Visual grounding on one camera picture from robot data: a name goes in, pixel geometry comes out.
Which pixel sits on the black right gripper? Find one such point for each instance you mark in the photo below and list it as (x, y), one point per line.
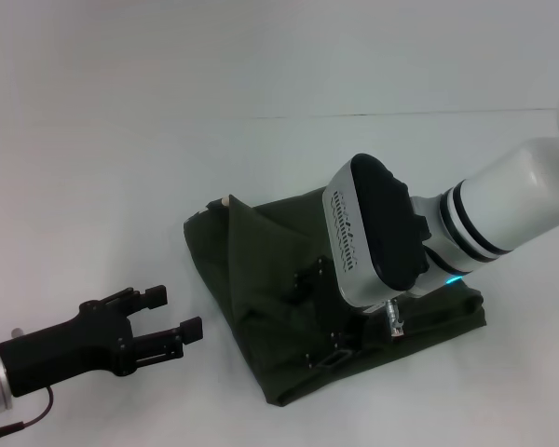
(335, 307)

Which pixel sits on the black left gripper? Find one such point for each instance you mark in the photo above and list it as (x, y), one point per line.
(65, 349)

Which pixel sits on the dark green shirt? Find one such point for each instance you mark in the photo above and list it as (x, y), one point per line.
(261, 288)

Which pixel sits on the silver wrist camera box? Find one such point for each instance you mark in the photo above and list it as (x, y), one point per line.
(368, 233)

